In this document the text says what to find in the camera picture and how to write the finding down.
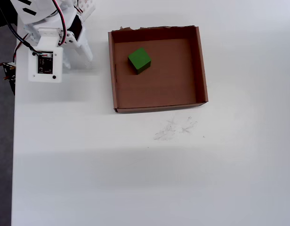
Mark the brown cardboard box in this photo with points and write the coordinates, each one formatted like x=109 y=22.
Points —
x=159 y=91

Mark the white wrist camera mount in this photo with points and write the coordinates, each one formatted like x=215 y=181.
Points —
x=56 y=68

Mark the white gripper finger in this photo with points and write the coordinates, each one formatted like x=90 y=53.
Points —
x=66 y=60
x=85 y=49

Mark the green cube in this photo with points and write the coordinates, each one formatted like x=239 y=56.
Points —
x=139 y=60

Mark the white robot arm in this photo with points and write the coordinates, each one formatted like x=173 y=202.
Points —
x=41 y=11

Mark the black bar with metal pins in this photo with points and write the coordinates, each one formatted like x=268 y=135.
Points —
x=9 y=77

